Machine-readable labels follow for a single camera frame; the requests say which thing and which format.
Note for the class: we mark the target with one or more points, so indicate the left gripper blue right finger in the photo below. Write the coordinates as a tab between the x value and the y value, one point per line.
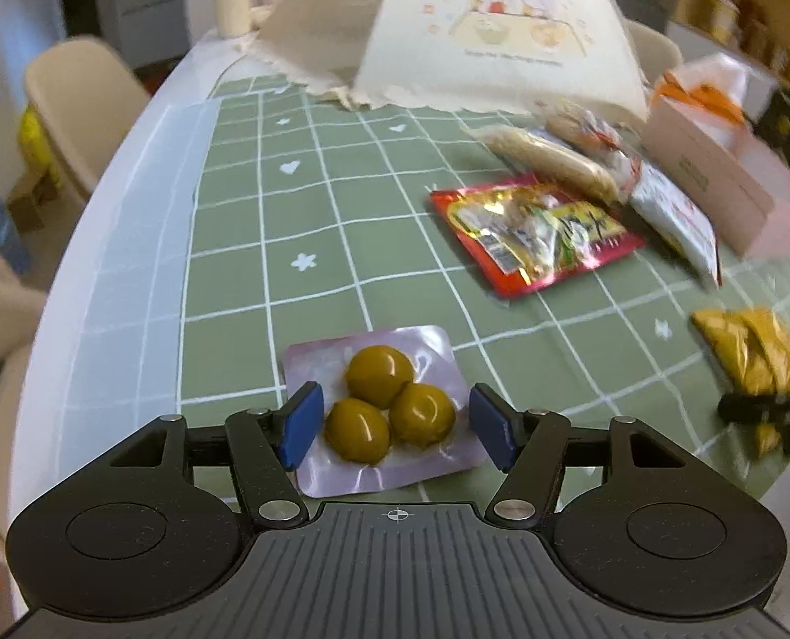
498	426

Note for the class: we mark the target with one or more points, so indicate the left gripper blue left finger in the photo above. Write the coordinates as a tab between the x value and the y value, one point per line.
297	423

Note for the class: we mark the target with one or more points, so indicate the yellow snack packet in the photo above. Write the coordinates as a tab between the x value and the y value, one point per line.
753	324

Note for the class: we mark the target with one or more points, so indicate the vacuum pack of three chestnuts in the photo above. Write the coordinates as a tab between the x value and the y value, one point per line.
394	411

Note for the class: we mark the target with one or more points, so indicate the red foil snack packet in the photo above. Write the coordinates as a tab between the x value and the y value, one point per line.
526	235

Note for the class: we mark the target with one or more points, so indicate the pink cardboard box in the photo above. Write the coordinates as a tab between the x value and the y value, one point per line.
735	179

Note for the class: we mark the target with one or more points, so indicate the white red-edged snack packet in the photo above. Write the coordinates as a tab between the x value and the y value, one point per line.
678	221

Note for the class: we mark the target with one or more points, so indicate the beige wafer roll packet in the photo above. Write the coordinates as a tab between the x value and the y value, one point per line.
549	158

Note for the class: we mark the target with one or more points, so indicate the orange white small snack packet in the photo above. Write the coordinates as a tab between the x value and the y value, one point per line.
598	141

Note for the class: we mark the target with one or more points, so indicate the orange white tissue pack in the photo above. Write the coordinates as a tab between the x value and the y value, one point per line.
716	84

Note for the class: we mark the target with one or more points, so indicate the beige chair behind table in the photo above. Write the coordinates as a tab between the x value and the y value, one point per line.
657	54

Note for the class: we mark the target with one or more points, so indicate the cream mesh food cover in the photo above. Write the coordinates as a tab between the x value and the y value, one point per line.
459	55

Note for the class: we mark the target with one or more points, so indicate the beige cup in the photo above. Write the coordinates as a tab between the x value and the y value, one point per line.
232	17

